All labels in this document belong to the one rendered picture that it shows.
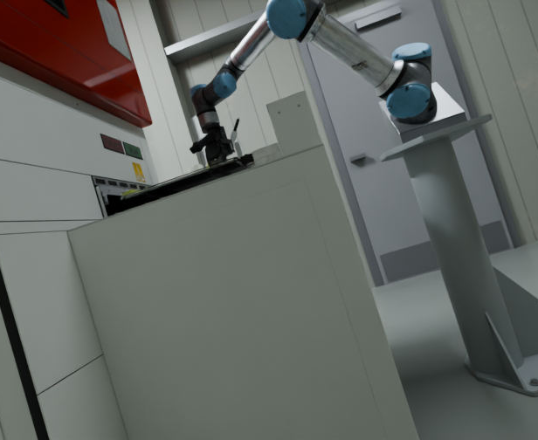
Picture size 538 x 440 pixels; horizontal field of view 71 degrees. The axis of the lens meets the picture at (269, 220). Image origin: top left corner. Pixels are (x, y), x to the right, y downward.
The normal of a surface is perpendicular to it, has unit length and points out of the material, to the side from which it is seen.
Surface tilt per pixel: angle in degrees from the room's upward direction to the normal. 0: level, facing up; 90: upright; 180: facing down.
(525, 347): 90
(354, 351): 90
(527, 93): 90
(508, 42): 90
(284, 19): 124
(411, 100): 138
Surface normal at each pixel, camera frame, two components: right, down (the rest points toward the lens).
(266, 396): -0.14, 0.01
